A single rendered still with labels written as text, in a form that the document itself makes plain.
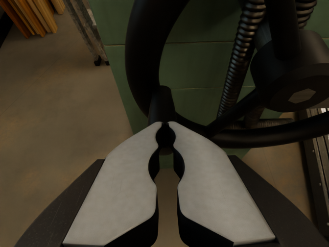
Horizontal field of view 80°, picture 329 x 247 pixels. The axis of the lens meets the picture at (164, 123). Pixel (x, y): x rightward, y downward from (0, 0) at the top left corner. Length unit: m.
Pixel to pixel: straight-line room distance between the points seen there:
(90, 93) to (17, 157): 0.50
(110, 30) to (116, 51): 0.04
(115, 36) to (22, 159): 0.98
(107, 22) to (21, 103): 1.16
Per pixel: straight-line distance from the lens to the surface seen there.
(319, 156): 1.05
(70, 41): 1.73
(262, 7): 0.23
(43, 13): 1.80
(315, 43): 0.20
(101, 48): 1.36
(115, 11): 0.35
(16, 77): 1.64
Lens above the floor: 0.94
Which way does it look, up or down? 59 degrees down
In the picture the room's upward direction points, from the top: 2 degrees counter-clockwise
